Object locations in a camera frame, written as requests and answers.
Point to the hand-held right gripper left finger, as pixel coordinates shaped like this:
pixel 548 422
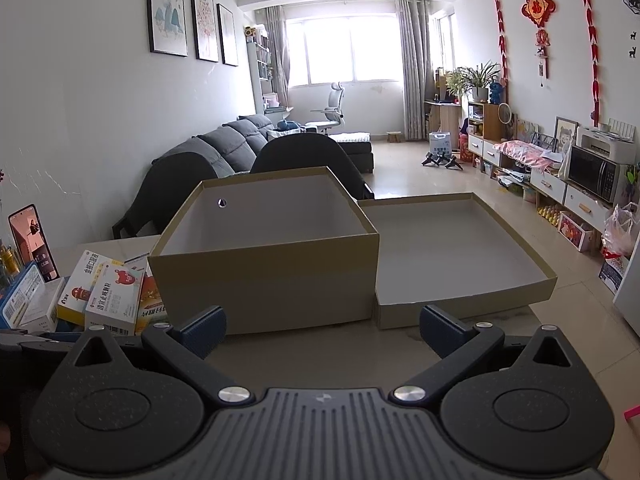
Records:
pixel 207 330

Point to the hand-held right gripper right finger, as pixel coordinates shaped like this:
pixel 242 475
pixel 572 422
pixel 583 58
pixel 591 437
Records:
pixel 445 330

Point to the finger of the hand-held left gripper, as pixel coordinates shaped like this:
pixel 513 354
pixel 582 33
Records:
pixel 30 345

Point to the large white medicine box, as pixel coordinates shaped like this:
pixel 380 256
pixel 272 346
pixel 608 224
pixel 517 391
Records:
pixel 45 305

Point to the brown cardboard box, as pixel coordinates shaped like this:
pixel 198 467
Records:
pixel 265 285

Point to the brown cardboard box lid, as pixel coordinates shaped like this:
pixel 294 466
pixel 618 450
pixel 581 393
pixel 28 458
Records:
pixel 450 255

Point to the white yellow medicine box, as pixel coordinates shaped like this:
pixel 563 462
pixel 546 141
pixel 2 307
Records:
pixel 82 290

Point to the white marble desktop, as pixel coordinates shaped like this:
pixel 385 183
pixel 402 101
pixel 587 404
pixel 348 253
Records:
pixel 320 360

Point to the yellow liquid bottle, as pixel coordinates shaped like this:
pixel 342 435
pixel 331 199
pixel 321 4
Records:
pixel 7 260

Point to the black smartphone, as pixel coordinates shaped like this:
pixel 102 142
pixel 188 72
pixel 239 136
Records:
pixel 31 240

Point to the black chair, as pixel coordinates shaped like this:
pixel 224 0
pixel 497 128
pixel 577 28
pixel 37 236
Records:
pixel 150 195
pixel 305 155

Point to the red gift box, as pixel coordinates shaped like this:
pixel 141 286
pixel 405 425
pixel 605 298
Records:
pixel 575 230

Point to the black folding stands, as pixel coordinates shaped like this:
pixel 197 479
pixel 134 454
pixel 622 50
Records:
pixel 442 161

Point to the white low cabinet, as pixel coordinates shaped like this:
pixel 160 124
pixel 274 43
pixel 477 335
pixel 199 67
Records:
pixel 550 182

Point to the blue white paper bag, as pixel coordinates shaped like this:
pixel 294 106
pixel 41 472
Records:
pixel 440 144

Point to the white refrigerator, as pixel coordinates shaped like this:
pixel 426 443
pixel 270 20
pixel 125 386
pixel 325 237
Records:
pixel 630 300

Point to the pink cloth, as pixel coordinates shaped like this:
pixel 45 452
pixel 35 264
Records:
pixel 520 155

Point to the grey sofa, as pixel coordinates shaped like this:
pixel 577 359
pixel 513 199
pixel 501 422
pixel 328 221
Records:
pixel 235 140

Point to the small wooden stool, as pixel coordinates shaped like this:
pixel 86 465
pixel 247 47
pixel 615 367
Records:
pixel 395 136

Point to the clear plastic bag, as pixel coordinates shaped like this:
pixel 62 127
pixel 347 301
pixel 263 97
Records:
pixel 620 230

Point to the wooden shelf cabinet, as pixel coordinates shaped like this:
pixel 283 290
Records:
pixel 487 120

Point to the small wooden desk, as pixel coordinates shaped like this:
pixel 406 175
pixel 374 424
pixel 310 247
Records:
pixel 442 115

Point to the black microwave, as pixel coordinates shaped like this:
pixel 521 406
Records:
pixel 595 172

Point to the small framed cartoon picture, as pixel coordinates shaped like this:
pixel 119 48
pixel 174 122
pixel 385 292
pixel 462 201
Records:
pixel 565 135

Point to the blue toy figure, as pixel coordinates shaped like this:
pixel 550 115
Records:
pixel 496 91

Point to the white printer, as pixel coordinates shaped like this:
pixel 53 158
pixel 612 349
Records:
pixel 605 142

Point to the white office chair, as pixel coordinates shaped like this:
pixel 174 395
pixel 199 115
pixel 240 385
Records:
pixel 336 105

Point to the potted green plant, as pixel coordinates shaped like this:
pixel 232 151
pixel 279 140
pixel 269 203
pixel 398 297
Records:
pixel 475 80

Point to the grey curtain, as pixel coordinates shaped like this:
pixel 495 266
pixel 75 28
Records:
pixel 412 70
pixel 277 55

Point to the white bookshelf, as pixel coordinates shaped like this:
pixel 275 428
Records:
pixel 260 70

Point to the framed pale picture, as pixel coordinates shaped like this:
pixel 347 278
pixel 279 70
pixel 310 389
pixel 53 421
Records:
pixel 227 35

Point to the large window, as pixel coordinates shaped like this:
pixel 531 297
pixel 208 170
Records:
pixel 340 50

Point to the framed pink tree picture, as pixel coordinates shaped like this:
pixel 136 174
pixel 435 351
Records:
pixel 205 25

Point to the framed blue mountain picture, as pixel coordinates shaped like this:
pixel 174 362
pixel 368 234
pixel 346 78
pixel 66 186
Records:
pixel 167 10

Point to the red Chinese knot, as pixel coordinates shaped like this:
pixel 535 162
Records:
pixel 537 7

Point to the black deer wall stickers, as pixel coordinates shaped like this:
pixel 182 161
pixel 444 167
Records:
pixel 632 51

